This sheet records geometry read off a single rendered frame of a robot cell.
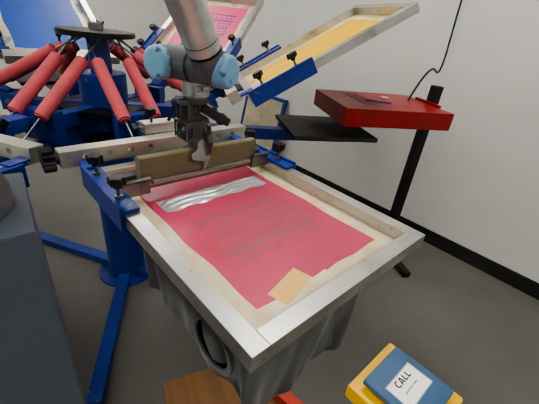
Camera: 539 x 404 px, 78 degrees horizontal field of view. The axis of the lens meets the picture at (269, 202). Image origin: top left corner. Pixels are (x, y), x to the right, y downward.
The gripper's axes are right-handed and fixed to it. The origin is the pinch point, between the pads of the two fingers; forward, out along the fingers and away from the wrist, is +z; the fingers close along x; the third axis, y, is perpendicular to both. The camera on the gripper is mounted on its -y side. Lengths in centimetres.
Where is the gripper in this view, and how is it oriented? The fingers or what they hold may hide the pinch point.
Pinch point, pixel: (201, 162)
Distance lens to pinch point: 106.3
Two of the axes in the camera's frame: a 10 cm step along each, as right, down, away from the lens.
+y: -7.4, 2.5, -6.3
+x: 6.7, 4.2, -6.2
